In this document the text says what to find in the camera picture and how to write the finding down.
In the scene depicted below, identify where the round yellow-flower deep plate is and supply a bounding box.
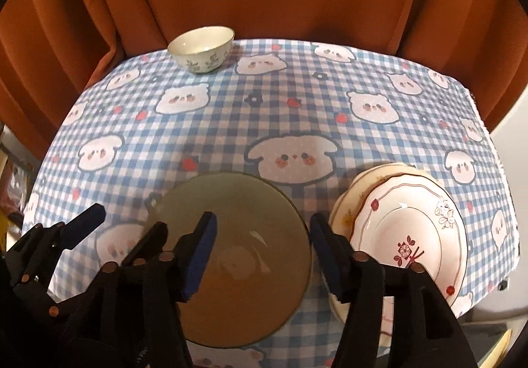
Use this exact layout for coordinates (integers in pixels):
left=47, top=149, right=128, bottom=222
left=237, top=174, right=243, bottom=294
left=328, top=162, right=447, bottom=349

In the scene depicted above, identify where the floral bowl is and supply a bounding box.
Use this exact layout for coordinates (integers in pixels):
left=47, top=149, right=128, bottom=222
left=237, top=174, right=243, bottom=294
left=146, top=171, right=312, bottom=348
left=167, top=26, right=235, bottom=74

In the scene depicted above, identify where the small red-pattern white plate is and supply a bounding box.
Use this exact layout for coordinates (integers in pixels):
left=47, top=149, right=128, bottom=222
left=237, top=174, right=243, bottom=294
left=351, top=174, right=468, bottom=304

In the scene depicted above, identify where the orange curtain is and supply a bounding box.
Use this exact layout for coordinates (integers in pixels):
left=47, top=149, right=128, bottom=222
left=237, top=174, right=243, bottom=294
left=1, top=0, right=527, bottom=158

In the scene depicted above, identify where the blue checkered bear tablecloth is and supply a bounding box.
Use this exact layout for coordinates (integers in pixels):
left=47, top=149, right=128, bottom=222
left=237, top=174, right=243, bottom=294
left=22, top=38, right=521, bottom=368

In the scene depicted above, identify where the floral bowl front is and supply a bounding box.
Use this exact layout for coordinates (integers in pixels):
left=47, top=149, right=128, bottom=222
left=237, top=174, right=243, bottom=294
left=146, top=171, right=312, bottom=348

